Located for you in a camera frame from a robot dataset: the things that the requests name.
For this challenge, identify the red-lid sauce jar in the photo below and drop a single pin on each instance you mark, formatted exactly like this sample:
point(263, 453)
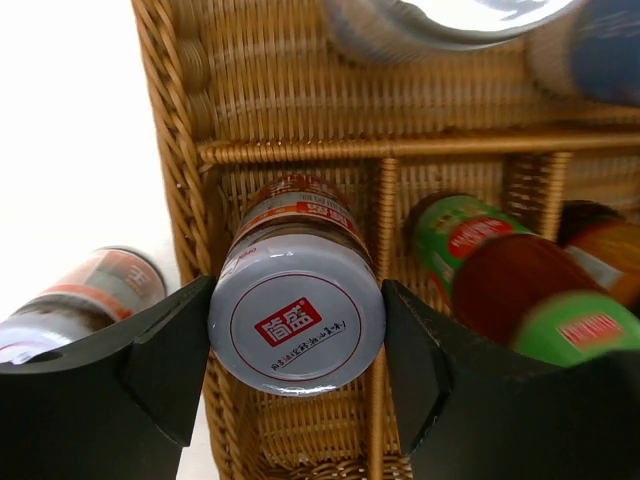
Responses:
point(606, 245)

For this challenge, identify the grey-lid spice jar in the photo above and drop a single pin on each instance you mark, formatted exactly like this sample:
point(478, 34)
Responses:
point(297, 310)
point(109, 286)

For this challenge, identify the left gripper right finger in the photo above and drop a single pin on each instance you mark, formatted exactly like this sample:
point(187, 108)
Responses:
point(468, 408)

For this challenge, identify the brown wicker divided tray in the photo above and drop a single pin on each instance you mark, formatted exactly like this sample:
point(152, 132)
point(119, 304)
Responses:
point(245, 91)

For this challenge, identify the yellow-cap sauce bottle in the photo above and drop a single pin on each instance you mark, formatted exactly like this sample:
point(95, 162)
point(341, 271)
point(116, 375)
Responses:
point(446, 229)
point(524, 292)

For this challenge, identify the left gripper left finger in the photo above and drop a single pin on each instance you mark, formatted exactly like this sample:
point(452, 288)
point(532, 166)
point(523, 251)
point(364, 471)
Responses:
point(119, 404)

